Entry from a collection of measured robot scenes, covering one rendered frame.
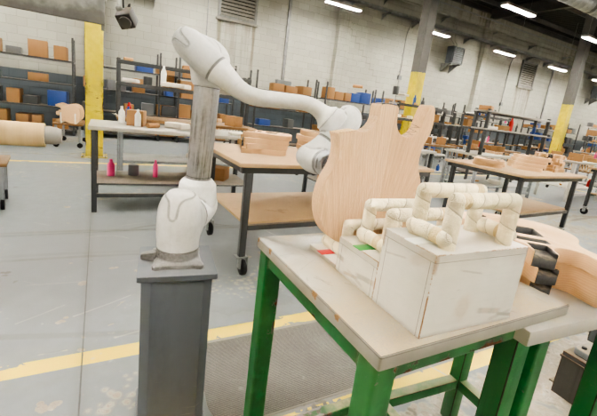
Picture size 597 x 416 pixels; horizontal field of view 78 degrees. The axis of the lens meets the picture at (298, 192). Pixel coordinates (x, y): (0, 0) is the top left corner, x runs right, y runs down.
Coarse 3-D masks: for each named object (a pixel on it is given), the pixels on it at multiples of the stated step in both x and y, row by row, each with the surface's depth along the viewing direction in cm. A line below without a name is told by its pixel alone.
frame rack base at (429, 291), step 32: (384, 256) 79; (416, 256) 70; (448, 256) 67; (480, 256) 71; (512, 256) 76; (384, 288) 79; (416, 288) 70; (448, 288) 70; (480, 288) 74; (512, 288) 79; (416, 320) 70; (448, 320) 72; (480, 320) 77
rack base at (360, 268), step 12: (348, 240) 92; (348, 252) 91; (360, 252) 86; (372, 252) 85; (336, 264) 96; (348, 264) 91; (360, 264) 86; (372, 264) 82; (348, 276) 90; (360, 276) 86; (372, 276) 82; (360, 288) 86; (372, 288) 82
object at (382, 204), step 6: (372, 198) 91; (378, 198) 92; (384, 198) 93; (390, 198) 94; (396, 198) 95; (402, 198) 95; (408, 198) 96; (414, 198) 97; (366, 204) 90; (372, 204) 89; (378, 204) 90; (384, 204) 91; (390, 204) 92; (396, 204) 92; (402, 204) 93; (408, 204) 94; (378, 210) 91; (384, 210) 92
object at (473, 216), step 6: (468, 210) 84; (474, 210) 82; (480, 210) 82; (468, 216) 84; (474, 216) 83; (480, 216) 83; (468, 222) 84; (474, 222) 83; (468, 228) 84; (474, 228) 83
